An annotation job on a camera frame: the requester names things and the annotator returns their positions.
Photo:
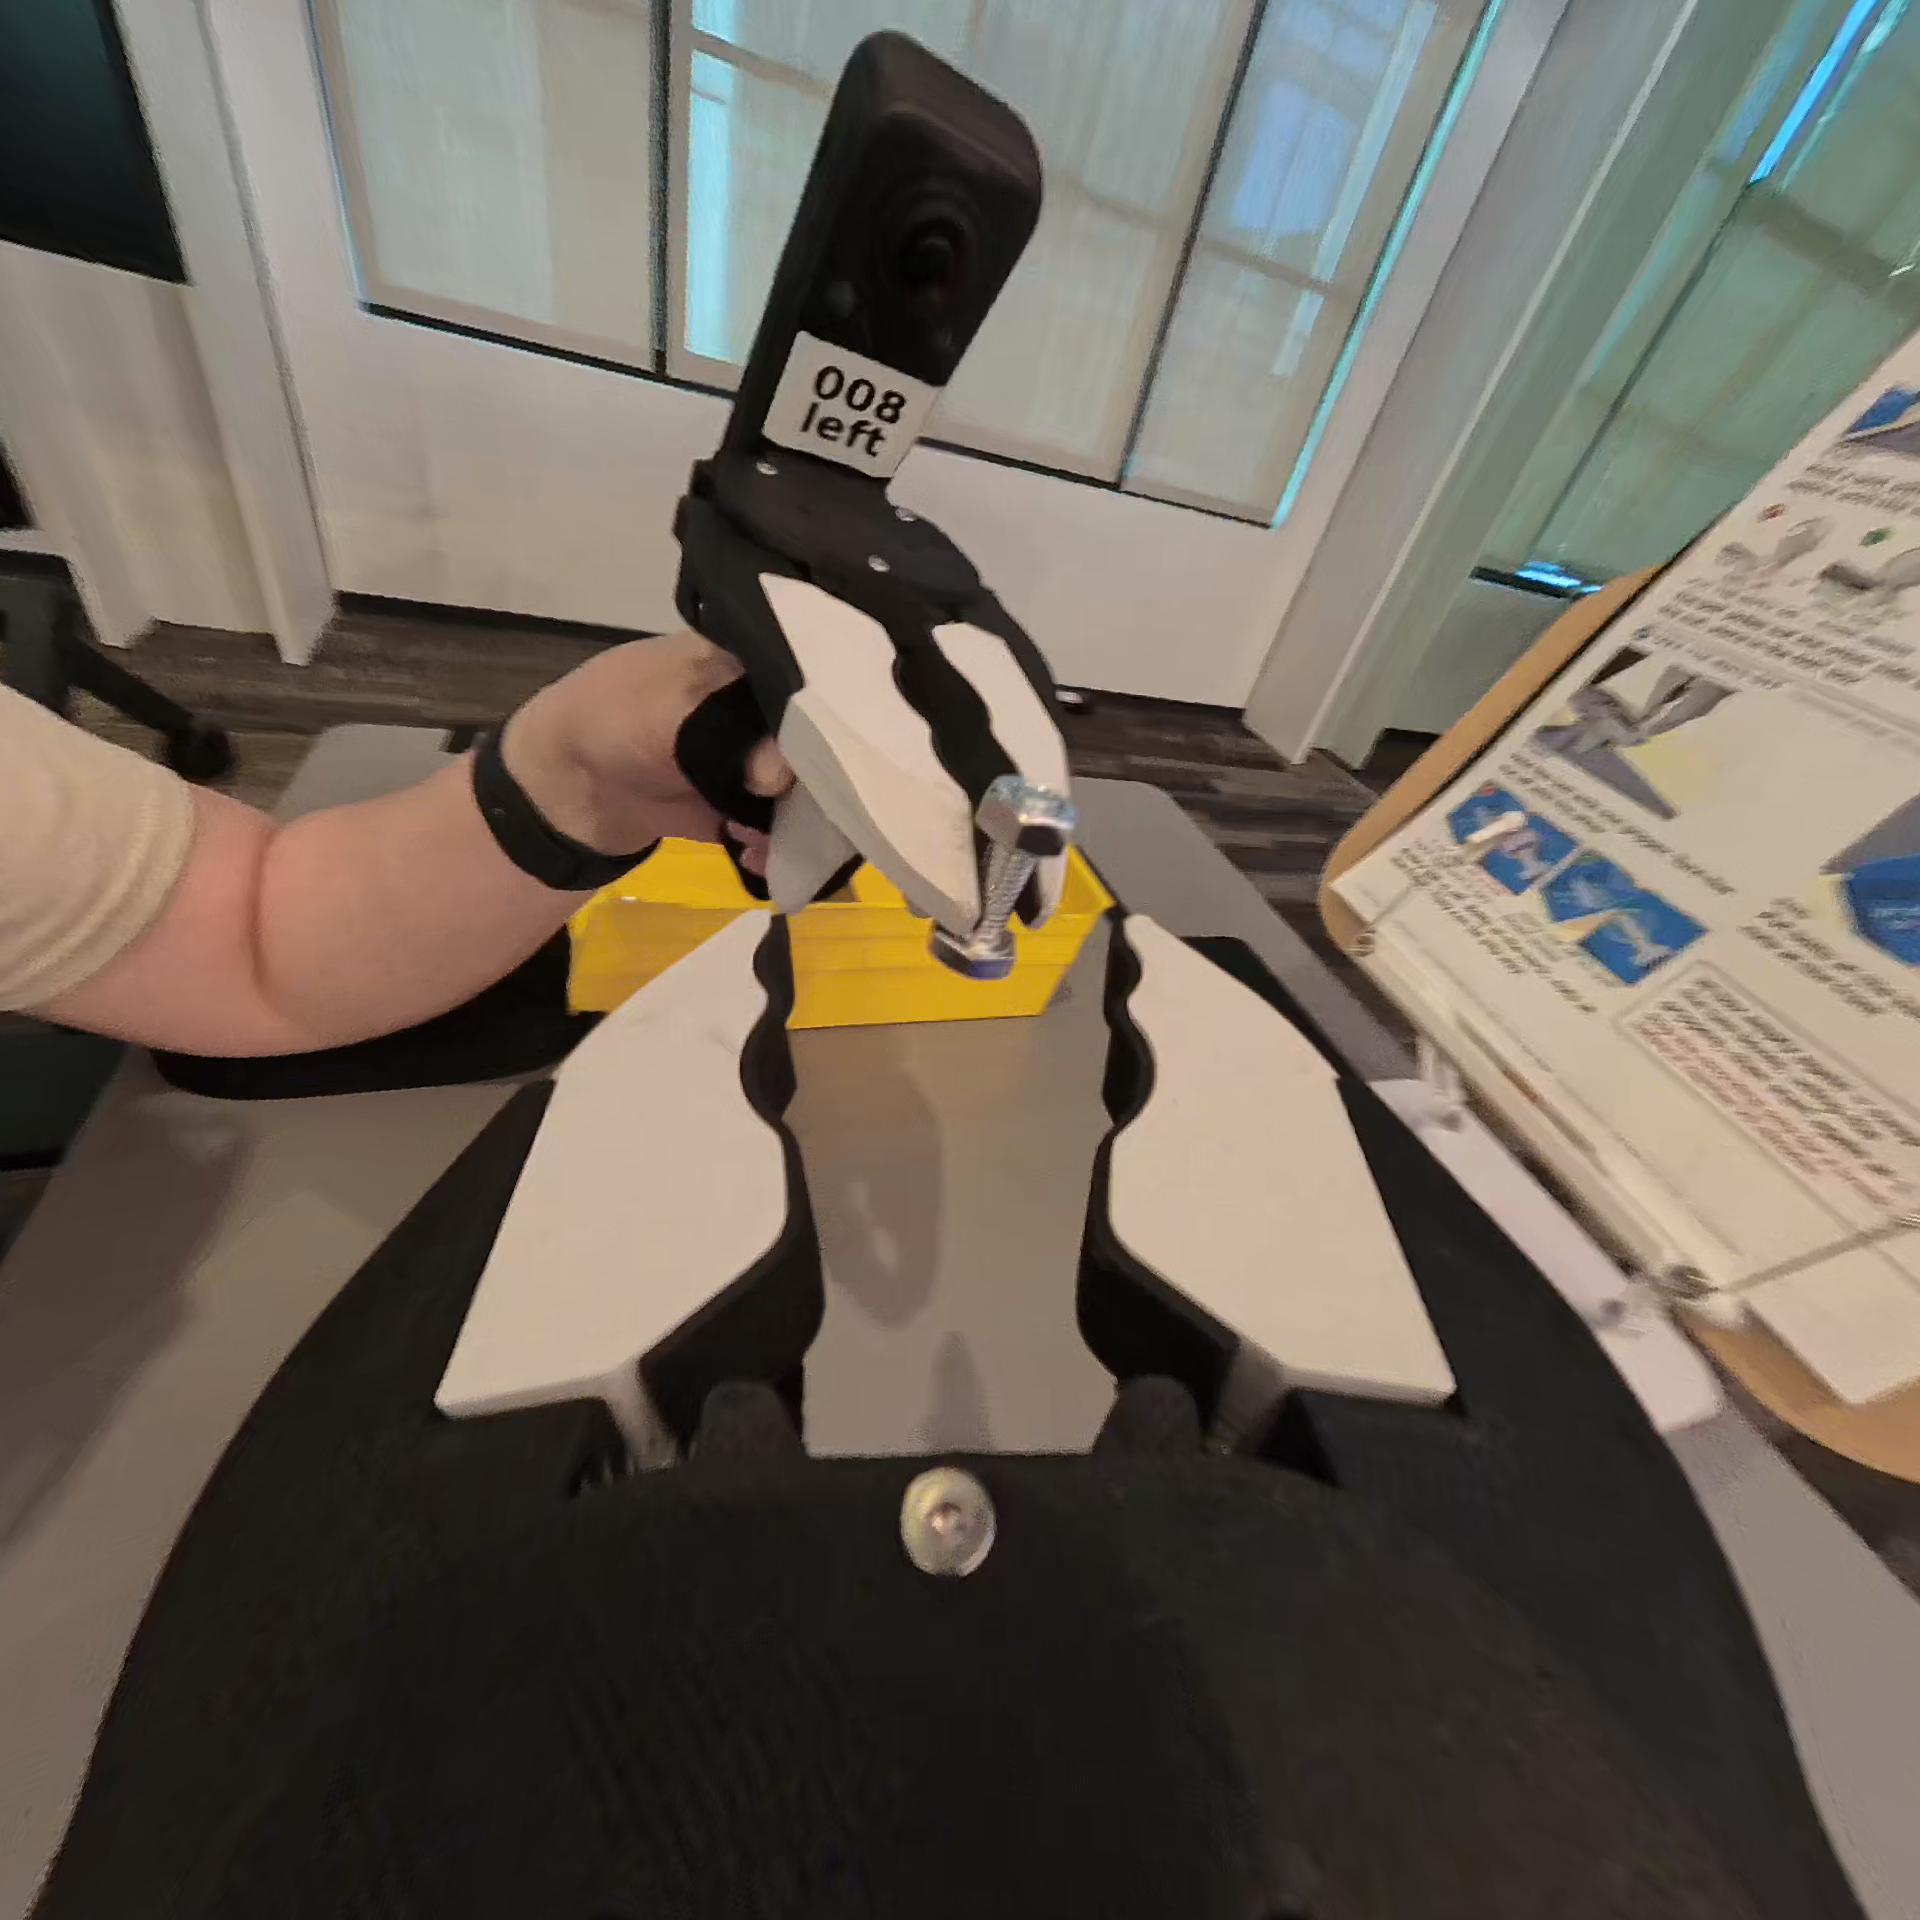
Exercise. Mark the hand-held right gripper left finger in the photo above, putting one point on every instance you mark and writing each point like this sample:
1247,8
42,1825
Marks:
629,1200

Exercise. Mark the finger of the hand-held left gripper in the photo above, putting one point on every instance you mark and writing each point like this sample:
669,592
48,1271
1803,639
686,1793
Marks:
856,749
1005,705

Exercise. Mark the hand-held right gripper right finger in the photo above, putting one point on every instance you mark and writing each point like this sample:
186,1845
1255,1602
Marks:
1261,1200

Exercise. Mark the steel hex bolt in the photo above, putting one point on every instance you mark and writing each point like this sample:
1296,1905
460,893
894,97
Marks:
1028,818

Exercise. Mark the steel hex nut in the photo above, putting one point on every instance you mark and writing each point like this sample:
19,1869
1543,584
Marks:
968,949

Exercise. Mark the yellow plastic bin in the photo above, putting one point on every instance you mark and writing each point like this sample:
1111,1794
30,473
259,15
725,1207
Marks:
676,944

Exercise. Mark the person's left forearm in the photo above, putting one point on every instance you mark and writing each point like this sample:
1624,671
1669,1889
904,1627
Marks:
346,930

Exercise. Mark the person's left hand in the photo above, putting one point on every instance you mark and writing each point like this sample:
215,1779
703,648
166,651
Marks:
616,733

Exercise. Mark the black quilted wrist rest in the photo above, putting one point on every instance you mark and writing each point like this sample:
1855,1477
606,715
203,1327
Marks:
359,1043

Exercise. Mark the black wristband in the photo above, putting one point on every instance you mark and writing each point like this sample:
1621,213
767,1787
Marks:
524,826

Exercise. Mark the white stand base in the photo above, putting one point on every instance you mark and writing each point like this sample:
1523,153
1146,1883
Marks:
1621,1320

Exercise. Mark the instruction sheet on stand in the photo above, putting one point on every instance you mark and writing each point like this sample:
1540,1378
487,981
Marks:
1516,674

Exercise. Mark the printed instruction sheet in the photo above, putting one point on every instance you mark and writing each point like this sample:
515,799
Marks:
1725,975

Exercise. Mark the person's white t-shirt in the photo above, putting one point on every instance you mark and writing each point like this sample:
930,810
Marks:
77,839

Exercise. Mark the black office chair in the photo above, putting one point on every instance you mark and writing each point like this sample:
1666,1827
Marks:
90,674

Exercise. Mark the black wall screen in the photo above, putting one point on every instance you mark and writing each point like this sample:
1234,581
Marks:
77,135

